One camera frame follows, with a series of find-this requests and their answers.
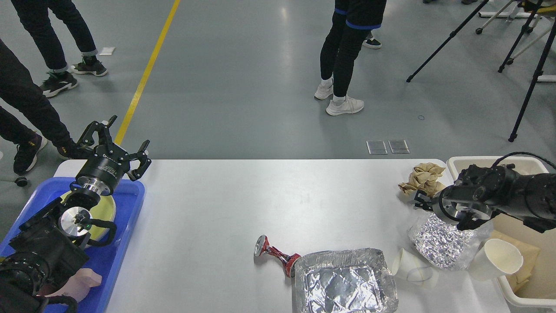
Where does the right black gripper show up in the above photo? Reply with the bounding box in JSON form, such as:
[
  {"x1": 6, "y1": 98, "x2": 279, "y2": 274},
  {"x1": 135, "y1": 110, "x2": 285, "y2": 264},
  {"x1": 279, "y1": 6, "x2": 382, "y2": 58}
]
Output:
[{"x1": 413, "y1": 187, "x2": 500, "y2": 230}]

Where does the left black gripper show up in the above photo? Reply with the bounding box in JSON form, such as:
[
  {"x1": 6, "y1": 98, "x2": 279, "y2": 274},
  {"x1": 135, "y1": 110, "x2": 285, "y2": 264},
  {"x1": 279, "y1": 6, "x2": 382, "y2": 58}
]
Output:
[{"x1": 76, "y1": 115, "x2": 152, "y2": 196}]

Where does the clear plastic sheet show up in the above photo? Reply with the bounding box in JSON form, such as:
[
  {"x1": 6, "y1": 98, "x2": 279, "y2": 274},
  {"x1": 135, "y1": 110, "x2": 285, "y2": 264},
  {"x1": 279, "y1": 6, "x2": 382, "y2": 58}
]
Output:
[{"x1": 408, "y1": 213, "x2": 494, "y2": 271}]

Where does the yellow plate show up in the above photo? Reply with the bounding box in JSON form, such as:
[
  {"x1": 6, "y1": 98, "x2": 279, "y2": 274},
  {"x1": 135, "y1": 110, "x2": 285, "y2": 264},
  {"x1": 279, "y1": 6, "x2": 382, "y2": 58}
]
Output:
[{"x1": 57, "y1": 196, "x2": 116, "y2": 248}]

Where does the brown paper bag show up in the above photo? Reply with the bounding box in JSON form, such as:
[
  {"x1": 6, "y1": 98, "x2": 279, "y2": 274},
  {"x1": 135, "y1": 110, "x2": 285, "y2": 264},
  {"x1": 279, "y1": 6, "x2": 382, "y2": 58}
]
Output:
[{"x1": 490, "y1": 230, "x2": 541, "y2": 294}]

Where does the pink mug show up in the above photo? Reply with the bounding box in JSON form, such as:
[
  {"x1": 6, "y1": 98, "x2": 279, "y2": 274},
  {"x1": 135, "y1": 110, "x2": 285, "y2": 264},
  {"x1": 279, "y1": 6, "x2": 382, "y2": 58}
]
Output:
[{"x1": 39, "y1": 269, "x2": 103, "y2": 303}]

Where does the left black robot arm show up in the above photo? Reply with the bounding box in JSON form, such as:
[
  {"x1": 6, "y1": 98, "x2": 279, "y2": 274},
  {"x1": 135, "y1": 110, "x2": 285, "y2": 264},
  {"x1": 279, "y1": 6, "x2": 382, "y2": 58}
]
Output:
[{"x1": 1, "y1": 116, "x2": 151, "y2": 313}]

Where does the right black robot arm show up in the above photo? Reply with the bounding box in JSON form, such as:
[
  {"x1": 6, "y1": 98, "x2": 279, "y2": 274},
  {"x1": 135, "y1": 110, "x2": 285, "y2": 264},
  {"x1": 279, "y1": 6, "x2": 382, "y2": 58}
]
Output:
[{"x1": 413, "y1": 156, "x2": 556, "y2": 233}]

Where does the crumpled brown paper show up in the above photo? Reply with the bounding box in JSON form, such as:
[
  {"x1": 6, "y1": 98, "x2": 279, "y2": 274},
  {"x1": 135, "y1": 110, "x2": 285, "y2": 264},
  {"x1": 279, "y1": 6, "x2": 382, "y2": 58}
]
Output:
[{"x1": 398, "y1": 163, "x2": 446, "y2": 197}]

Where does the metal floor socket plate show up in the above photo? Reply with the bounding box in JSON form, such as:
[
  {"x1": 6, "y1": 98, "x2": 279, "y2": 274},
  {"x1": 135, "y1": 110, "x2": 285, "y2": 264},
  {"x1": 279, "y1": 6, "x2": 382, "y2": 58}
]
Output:
[{"x1": 367, "y1": 140, "x2": 410, "y2": 155}]

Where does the aluminium foil container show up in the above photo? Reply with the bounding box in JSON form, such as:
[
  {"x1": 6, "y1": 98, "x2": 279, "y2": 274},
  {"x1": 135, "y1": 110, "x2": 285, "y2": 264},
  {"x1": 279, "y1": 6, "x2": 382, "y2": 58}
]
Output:
[{"x1": 293, "y1": 248, "x2": 399, "y2": 313}]

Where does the beige plastic bin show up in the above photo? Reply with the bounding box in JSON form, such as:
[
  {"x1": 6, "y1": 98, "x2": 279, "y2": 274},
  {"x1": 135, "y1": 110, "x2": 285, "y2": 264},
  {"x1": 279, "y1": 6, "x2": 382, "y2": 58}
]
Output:
[{"x1": 447, "y1": 156, "x2": 556, "y2": 310}]

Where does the person with black-white sneakers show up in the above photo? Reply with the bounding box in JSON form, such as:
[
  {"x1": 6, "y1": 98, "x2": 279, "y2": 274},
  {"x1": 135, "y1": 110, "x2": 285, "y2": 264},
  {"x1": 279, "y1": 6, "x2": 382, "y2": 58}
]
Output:
[{"x1": 12, "y1": 0, "x2": 108, "y2": 98}]

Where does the crushed red can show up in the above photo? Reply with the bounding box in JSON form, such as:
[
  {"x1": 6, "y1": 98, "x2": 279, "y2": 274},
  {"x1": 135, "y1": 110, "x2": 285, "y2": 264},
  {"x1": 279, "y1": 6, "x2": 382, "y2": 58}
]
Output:
[{"x1": 253, "y1": 234, "x2": 301, "y2": 278}]

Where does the white rolling chair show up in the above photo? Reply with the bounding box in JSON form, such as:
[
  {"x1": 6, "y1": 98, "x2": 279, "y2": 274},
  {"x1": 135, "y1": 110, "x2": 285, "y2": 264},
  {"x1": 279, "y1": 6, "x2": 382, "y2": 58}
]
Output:
[{"x1": 475, "y1": 0, "x2": 556, "y2": 65}]

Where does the person with white sneakers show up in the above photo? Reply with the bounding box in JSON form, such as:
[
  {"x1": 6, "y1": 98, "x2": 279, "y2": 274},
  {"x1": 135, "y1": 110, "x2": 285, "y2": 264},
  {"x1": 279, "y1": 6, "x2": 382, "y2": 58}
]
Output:
[{"x1": 314, "y1": 0, "x2": 387, "y2": 116}]

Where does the black camera tripod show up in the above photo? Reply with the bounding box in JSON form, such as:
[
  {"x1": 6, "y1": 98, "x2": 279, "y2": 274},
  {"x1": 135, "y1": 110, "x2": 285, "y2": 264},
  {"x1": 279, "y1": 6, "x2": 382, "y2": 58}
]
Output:
[{"x1": 406, "y1": 0, "x2": 537, "y2": 83}]

